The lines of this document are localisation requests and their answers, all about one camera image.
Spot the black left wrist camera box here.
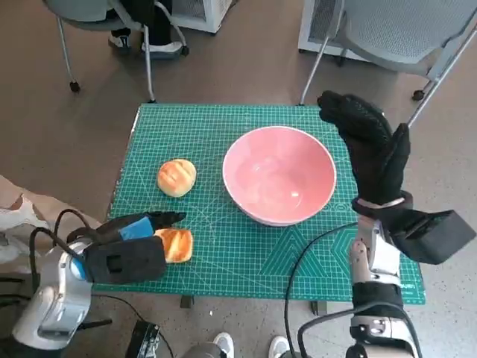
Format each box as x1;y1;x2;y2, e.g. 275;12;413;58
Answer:
83;236;168;283

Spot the pink bowl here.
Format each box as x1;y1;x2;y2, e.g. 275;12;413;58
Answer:
222;126;338;228

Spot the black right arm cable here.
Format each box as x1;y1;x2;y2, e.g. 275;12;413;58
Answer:
297;301;426;358
283;222;361;358

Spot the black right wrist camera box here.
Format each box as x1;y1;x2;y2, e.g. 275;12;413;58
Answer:
387;208;477;265

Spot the seated person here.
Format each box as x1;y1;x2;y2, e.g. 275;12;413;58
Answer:
107;0;183;55

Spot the person in beige trousers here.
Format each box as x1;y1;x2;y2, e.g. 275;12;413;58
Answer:
0;175;101;264

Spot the black floor bar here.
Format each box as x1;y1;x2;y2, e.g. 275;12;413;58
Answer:
80;318;113;331

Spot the white shoe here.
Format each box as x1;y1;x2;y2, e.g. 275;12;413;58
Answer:
212;331;235;358
268;335;290;358

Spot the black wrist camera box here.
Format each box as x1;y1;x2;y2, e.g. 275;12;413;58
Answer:
83;236;168;283
387;208;477;265

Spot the grey mesh chair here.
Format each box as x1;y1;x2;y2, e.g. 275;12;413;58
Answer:
297;0;477;130

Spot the green cutting mat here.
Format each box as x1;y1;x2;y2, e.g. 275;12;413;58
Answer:
91;103;427;305

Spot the rectangular toy toast bread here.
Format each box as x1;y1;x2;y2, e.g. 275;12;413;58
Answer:
153;227;194;264

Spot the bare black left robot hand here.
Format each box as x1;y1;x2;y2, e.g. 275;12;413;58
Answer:
89;210;187;244

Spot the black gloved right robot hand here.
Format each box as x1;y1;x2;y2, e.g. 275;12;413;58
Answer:
316;89;412;206

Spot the round toy bread bun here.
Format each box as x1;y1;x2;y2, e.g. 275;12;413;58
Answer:
157;158;198;198

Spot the grey chair with solid seat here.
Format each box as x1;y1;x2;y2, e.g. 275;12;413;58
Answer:
44;0;189;104

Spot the white perforated cabinet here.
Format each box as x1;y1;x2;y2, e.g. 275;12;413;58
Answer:
297;0;368;57

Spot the black floor device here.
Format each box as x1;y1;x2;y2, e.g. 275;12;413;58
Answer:
124;318;165;358

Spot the black floor cable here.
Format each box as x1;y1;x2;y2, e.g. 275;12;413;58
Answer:
0;292;33;305

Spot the white cabinet with grey panel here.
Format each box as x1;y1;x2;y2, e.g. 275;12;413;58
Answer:
169;0;224;34

